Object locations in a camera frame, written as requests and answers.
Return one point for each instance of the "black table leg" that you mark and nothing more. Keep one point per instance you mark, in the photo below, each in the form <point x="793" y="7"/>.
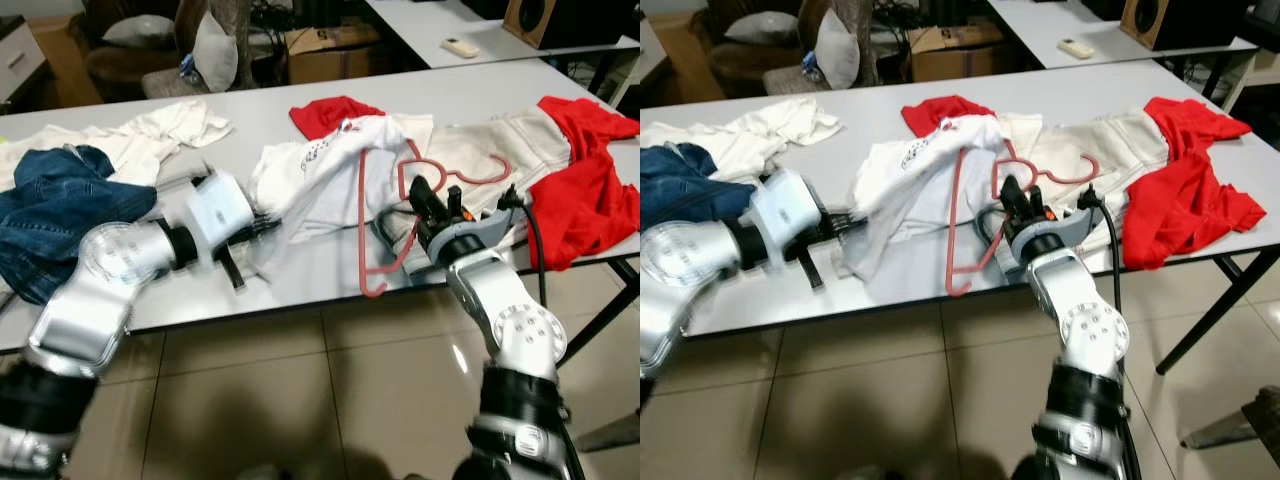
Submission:
<point x="600" y="312"/>
<point x="1217" y="313"/>

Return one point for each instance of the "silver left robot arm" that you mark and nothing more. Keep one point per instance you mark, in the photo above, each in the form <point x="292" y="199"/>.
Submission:
<point x="115" y="265"/>
<point x="690" y="270"/>

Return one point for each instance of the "printed cardboard box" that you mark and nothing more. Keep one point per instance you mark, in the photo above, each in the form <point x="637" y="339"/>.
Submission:
<point x="950" y="58"/>
<point x="335" y="60"/>

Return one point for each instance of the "white remote control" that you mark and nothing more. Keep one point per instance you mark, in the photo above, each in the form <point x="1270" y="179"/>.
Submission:
<point x="1077" y="48"/>
<point x="461" y="47"/>

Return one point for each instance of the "grey seat cushion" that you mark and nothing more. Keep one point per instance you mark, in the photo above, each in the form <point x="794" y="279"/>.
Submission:
<point x="760" y="28"/>
<point x="140" y="30"/>

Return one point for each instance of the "cream white cloth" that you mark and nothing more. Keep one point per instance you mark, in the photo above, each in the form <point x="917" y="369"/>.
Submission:
<point x="185" y="122"/>
<point x="800" y="120"/>

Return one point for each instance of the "red plastic clothes hanger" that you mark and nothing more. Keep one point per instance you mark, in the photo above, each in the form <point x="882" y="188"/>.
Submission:
<point x="951" y="230"/>
<point x="363" y="220"/>

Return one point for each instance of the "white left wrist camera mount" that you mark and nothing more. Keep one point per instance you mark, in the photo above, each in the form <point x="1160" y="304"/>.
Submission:
<point x="788" y="212"/>
<point x="218" y="215"/>

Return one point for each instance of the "red shirt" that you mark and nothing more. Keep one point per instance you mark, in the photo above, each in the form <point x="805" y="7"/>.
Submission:
<point x="935" y="112"/>
<point x="585" y="210"/>
<point x="1180" y="210"/>
<point x="325" y="115"/>

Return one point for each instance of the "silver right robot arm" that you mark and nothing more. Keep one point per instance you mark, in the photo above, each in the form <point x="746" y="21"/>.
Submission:
<point x="1090" y="330"/>
<point x="510" y="320"/>

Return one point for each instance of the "brown wooden speaker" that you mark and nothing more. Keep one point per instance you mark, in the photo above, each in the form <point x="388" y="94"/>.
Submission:
<point x="550" y="20"/>
<point x="1180" y="20"/>

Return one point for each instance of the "white drawer unit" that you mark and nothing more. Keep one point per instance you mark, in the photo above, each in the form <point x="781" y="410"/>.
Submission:
<point x="20" y="60"/>

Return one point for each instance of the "white shirt with colourful badges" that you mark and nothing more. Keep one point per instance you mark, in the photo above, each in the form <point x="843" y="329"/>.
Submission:
<point x="900" y="200"/>
<point x="310" y="190"/>

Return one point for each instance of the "blue denim jeans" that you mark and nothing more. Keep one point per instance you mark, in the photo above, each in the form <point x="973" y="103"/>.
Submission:
<point x="675" y="190"/>
<point x="60" y="210"/>

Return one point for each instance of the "brown cardboard box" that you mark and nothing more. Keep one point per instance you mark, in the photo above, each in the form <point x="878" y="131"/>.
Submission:
<point x="675" y="55"/>
<point x="65" y="65"/>

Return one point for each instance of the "white pillow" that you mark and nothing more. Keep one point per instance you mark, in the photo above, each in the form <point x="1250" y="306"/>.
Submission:
<point x="215" y="55"/>
<point x="838" y="55"/>

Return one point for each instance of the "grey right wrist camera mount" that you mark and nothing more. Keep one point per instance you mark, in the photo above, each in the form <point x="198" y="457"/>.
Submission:
<point x="495" y="228"/>
<point x="1078" y="228"/>

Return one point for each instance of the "white pants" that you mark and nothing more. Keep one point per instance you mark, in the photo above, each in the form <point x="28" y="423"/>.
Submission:
<point x="520" y="140"/>
<point x="1120" y="140"/>

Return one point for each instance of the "white rectangular table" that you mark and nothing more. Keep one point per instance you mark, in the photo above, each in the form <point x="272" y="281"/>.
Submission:
<point x="420" y="25"/>
<point x="1030" y="25"/>

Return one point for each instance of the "dark wicker armchair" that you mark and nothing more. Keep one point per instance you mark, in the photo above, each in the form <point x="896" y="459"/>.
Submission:
<point x="120" y="70"/>
<point x="745" y="65"/>

